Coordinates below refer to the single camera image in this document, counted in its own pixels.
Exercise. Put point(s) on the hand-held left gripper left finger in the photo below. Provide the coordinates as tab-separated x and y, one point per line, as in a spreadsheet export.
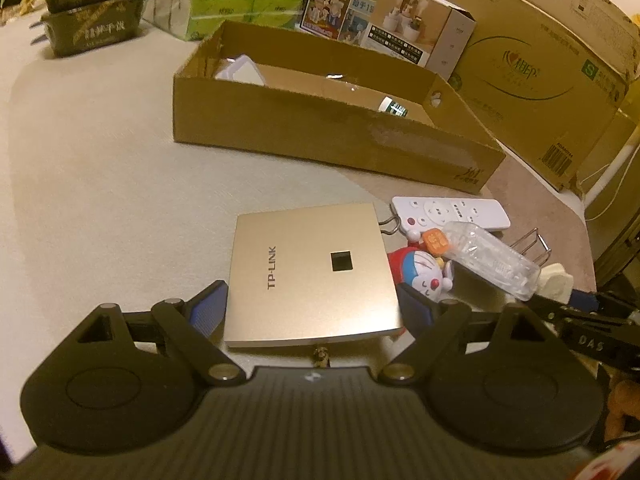
207	306

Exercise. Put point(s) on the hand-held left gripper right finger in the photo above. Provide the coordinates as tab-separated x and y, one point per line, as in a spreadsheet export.
415	310

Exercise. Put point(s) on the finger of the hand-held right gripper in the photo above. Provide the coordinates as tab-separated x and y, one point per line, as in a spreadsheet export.
585	301
590	344

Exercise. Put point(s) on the cream plastic object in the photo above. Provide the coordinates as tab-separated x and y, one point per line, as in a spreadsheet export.
555	282

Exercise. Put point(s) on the blue cartoon cat toy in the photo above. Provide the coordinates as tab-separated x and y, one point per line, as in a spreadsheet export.
415	270

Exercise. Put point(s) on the orange tag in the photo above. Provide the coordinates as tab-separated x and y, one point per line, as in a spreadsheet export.
435	242

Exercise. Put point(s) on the blue binder clip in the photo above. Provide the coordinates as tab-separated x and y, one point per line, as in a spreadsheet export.
389	225

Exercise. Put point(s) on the clear plastic case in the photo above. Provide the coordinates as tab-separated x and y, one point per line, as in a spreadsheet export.
492	260

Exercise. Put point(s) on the gold square box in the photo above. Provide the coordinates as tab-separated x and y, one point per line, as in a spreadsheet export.
300	260

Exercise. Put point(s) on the shallow cardboard box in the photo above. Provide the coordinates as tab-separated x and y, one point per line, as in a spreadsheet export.
320	130

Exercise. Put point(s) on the tan fuzzy object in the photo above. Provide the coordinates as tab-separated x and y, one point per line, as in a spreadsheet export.
622	402

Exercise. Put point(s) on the white remote control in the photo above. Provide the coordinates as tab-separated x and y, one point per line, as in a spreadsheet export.
450	210

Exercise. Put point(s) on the yellowish cardboard box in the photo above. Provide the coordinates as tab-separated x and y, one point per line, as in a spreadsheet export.
620	200

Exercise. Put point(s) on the white pole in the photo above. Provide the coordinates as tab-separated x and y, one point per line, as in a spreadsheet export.
612	167

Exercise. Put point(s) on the small green white bottle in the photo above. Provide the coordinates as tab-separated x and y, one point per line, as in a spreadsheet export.
392	107

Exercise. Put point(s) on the white square container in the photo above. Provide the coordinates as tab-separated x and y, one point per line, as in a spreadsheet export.
242	70

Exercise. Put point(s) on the large brown cardboard box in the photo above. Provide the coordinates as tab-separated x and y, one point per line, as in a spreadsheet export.
530	65

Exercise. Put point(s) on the humidifier product box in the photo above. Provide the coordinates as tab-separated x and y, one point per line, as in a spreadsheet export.
415	20

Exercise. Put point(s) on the green tissue pack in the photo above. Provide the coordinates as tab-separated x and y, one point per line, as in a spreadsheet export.
235	7

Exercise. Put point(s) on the blue printed carton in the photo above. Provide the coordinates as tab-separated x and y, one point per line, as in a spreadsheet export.
335	5

